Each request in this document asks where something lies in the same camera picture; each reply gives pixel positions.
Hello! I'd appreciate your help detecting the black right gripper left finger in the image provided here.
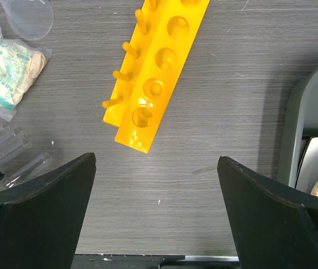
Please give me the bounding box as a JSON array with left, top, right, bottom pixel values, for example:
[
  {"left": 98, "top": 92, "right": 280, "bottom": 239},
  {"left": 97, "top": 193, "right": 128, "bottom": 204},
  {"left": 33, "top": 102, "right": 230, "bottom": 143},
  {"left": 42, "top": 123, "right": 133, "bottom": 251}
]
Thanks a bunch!
[{"left": 0, "top": 152, "right": 96, "bottom": 268}]

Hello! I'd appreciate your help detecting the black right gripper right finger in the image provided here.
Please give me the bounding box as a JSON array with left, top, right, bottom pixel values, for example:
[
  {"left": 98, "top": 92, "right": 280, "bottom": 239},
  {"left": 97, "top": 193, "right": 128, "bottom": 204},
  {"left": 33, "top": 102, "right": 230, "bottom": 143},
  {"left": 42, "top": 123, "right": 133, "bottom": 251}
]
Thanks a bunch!
[{"left": 217, "top": 156, "right": 318, "bottom": 268}]

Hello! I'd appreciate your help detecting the dark grey tray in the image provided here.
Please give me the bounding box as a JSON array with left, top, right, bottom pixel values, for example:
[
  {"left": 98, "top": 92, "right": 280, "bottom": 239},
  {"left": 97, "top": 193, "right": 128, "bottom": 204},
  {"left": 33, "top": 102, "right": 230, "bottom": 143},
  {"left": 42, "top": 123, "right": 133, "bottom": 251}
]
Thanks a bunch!
[{"left": 277, "top": 69, "right": 318, "bottom": 188}]

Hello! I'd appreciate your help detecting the plastic bag with gloves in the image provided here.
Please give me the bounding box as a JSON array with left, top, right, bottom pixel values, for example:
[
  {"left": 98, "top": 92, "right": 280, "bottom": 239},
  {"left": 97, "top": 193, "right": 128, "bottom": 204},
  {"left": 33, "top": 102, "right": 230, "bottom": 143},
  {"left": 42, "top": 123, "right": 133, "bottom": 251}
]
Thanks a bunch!
[{"left": 0, "top": 27, "right": 52, "bottom": 122}]

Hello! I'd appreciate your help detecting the yellow test tube rack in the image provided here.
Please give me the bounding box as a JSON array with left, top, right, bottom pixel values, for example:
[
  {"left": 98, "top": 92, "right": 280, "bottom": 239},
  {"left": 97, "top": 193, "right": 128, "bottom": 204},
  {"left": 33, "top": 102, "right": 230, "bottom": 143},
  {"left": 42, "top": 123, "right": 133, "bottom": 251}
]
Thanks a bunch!
[{"left": 102, "top": 1, "right": 209, "bottom": 153}]

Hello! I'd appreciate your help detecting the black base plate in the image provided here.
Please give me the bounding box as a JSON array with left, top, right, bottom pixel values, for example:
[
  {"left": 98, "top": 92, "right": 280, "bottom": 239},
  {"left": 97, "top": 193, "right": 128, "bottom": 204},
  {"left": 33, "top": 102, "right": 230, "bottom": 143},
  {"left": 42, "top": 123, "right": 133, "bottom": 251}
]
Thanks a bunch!
[{"left": 71, "top": 254, "right": 240, "bottom": 269}]

